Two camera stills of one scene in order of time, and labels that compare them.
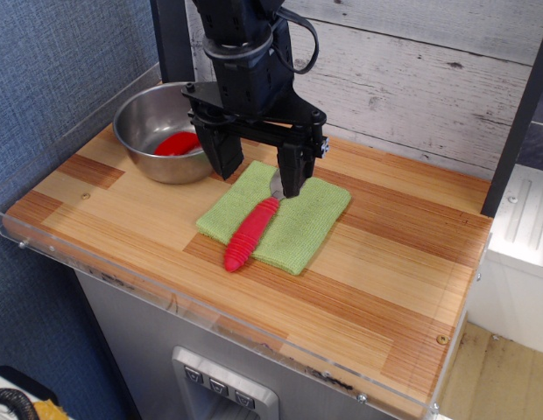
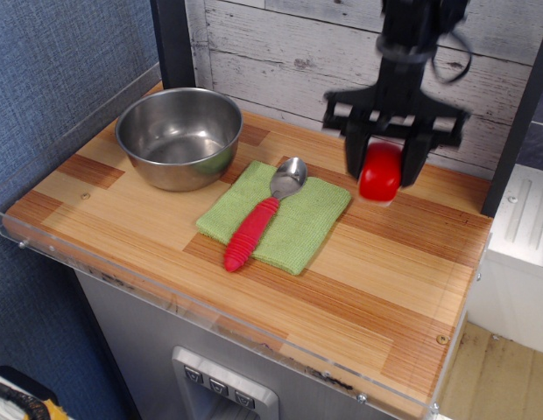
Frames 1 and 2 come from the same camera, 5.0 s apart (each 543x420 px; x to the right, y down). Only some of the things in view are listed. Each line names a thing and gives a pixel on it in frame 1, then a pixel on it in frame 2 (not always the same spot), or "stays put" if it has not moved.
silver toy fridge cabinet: (175, 368) stays put
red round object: (178, 143) to (380, 174)
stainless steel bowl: (144, 118) stays put
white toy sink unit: (512, 300) stays put
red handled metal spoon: (255, 227) stays put
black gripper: (261, 100) to (396, 105)
